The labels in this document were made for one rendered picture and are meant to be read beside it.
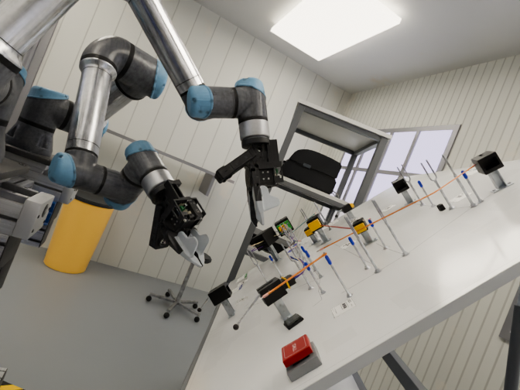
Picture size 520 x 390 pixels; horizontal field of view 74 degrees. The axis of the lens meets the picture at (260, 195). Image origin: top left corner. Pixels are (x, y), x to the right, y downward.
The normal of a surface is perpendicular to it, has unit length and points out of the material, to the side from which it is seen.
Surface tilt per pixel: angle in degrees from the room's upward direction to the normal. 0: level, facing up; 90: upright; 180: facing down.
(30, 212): 90
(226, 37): 90
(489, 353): 90
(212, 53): 90
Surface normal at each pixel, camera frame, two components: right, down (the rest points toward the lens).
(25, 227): 0.33, 0.14
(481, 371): -0.86, -0.35
